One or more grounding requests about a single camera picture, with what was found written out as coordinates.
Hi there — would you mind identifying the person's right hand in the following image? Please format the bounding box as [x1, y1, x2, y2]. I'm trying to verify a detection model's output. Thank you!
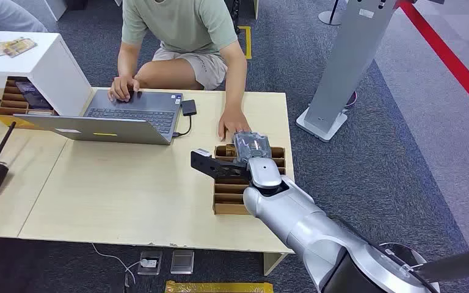
[107, 75, 141, 103]

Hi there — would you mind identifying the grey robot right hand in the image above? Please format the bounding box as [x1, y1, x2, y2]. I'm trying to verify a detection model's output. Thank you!
[233, 131, 283, 190]

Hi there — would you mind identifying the person's left hand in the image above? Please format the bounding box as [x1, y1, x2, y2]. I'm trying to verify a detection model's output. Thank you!
[217, 106, 253, 142]

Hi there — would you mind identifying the large slotted cardboard card holder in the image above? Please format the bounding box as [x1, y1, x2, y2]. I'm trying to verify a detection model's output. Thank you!
[213, 143, 287, 216]

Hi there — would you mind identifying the dark card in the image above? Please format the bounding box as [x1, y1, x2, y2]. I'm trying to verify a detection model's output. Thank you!
[15, 81, 54, 110]

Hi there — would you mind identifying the small slotted cardboard card holder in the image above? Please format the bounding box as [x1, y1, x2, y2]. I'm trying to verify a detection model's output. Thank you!
[0, 76, 59, 118]

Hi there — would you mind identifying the yellow patterned card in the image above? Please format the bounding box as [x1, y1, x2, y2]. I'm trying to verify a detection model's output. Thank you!
[0, 37, 38, 59]

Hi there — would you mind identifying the person in grey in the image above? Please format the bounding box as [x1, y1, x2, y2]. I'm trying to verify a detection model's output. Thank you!
[0, 0, 49, 34]

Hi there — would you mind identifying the grey laptop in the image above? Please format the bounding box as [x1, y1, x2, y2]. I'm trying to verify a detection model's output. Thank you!
[13, 89, 184, 146]

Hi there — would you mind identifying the black usb hub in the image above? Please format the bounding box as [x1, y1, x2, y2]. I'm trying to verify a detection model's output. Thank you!
[180, 99, 198, 117]

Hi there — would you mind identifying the white box stand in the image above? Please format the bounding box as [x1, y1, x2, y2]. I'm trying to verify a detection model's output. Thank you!
[0, 31, 94, 117]

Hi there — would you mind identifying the yellow floor tape mark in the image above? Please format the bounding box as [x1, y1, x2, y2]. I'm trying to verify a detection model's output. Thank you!
[236, 25, 253, 60]

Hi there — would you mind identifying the wooden table leg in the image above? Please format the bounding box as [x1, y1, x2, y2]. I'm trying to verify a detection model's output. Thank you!
[263, 252, 289, 277]

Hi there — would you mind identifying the yellow paper sheet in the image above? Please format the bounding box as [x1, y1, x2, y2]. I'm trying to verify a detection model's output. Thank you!
[0, 115, 38, 131]

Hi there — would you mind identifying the closed metal floor socket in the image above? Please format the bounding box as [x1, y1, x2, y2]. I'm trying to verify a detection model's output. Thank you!
[170, 249, 195, 276]

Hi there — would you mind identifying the gold patterned strip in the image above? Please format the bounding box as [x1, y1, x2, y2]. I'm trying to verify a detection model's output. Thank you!
[164, 280, 275, 293]

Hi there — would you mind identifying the grey kiosk stand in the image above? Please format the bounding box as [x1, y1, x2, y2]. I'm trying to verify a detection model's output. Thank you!
[296, 0, 399, 143]

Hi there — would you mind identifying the round metal stand base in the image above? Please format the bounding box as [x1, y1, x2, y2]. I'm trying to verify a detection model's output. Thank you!
[318, 0, 344, 27]

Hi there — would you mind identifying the floor socket with plug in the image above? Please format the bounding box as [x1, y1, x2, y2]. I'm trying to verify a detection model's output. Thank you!
[137, 250, 164, 277]

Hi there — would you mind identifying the dark grey rod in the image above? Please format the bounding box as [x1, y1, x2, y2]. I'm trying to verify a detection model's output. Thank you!
[412, 245, 469, 284]

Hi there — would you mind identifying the red floor tape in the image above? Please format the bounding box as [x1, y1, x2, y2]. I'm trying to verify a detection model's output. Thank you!
[398, 0, 469, 123]

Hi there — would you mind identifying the black hub cable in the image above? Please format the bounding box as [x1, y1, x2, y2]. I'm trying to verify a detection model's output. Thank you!
[172, 115, 193, 139]

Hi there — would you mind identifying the pink kiosk cable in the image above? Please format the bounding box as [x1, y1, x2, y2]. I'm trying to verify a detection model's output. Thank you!
[341, 90, 358, 113]

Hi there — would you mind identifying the white power cable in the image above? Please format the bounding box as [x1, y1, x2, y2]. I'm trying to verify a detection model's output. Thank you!
[91, 242, 143, 286]

